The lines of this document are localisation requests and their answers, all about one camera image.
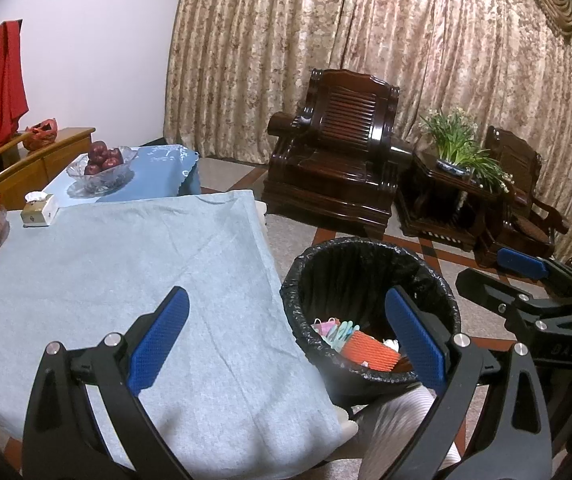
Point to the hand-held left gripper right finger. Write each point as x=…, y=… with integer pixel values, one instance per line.
x=415, y=340

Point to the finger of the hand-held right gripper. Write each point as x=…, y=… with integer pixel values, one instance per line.
x=520, y=262
x=485, y=290

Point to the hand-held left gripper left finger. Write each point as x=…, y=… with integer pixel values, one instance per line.
x=161, y=340

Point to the white tissue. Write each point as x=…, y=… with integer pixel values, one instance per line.
x=391, y=345

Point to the orange foam fruit net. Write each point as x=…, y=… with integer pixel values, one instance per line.
x=373, y=355

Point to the green rubber glove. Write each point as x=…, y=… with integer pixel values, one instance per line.
x=345, y=332

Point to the trash bin with black bag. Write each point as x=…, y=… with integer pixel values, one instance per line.
x=365, y=270

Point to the pale face mask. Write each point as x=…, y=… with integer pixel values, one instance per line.
x=322, y=327

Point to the dark wooden armchair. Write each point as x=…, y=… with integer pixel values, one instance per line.
x=520, y=195
x=336, y=160

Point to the person's right leg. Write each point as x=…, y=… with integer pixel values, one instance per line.
x=395, y=430

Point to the dark wooden side table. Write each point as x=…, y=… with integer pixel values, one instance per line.
x=440, y=195

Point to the potted green plant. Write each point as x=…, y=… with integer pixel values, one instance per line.
x=458, y=145

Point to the glass fruit bowl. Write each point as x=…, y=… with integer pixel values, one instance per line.
x=101, y=177

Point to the blue tablecloth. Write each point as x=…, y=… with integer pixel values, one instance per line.
x=161, y=165

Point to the tissue box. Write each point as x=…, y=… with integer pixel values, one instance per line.
x=38, y=211

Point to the pile of red apples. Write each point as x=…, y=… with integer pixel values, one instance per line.
x=102, y=156

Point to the wooden cabinet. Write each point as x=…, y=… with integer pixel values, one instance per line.
x=61, y=150

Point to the red woven basket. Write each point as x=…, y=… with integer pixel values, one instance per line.
x=41, y=132

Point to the beige patterned curtain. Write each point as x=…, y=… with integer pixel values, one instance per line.
x=316, y=35

